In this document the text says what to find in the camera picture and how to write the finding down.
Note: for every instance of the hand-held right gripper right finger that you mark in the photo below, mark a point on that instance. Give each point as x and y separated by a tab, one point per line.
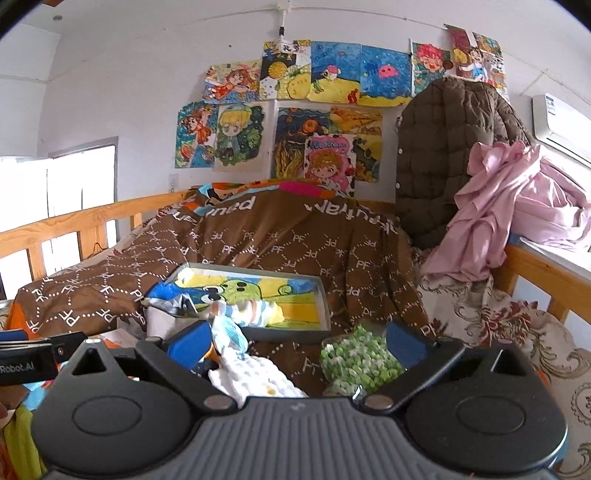
406	346

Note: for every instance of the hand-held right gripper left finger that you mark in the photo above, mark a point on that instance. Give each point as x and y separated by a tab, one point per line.
187	346

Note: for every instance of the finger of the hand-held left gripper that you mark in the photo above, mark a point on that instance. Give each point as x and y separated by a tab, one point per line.
69	348

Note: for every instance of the green and white plastic bag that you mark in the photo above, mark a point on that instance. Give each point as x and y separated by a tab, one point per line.
360	364

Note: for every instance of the grey tray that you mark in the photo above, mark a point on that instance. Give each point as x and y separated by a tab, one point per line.
286	334

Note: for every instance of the light blue cloth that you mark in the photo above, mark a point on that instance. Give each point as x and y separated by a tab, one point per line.
228	334

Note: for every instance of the blue cartoon print cloth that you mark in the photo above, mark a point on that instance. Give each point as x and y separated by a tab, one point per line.
171	297

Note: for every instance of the yellow-green cloth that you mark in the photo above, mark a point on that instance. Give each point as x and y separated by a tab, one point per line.
23	443

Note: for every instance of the blue striped sock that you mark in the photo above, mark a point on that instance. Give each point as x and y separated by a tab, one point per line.
258	314

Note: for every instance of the white knit cloth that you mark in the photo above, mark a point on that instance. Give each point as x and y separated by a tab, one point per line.
258	383

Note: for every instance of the yellow cartoon print towel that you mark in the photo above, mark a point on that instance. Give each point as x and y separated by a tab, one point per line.
277	300

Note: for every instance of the brown printed blanket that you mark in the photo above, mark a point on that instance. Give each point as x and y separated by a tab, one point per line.
277	240

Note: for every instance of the window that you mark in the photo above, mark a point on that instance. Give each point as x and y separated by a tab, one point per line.
78	180

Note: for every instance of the pink garment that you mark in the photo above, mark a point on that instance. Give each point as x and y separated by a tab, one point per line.
498	198

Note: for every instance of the brown quilted jacket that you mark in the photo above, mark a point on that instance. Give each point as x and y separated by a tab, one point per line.
438	161

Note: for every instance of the blond girl pink-title drawing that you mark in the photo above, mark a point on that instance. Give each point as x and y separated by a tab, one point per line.
328	164

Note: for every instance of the orange-haired girl underwater drawing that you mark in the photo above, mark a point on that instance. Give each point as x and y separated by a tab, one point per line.
194	136

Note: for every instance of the white air conditioner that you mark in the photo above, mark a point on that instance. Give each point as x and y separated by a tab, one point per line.
563	120

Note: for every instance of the wooden bed frame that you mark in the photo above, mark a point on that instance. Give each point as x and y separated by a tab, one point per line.
69	221

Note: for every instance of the yellow field wall painting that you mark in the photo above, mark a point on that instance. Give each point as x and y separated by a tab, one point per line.
364	134

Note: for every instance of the blond boy wall drawing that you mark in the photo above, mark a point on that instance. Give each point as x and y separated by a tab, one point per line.
240	136

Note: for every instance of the starry night wall painting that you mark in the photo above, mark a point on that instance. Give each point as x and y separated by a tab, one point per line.
293	138

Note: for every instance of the red-haired girl wall drawing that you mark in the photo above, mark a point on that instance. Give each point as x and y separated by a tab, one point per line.
231	82

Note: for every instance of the pink fish wall drawing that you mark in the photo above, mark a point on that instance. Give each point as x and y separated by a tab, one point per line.
385	74

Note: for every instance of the red-haired child wall drawing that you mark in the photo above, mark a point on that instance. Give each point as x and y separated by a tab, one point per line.
430	64

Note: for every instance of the blue and yellow wall drawing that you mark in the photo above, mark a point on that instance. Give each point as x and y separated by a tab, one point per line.
334	71

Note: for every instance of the pineapple wall drawing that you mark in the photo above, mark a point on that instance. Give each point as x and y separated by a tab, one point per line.
284	69

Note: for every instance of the cartoon collage wall drawing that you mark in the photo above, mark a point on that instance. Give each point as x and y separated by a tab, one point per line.
491	60

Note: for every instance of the cartoon figure wall drawing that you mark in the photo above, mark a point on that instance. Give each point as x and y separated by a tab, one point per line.
464	53

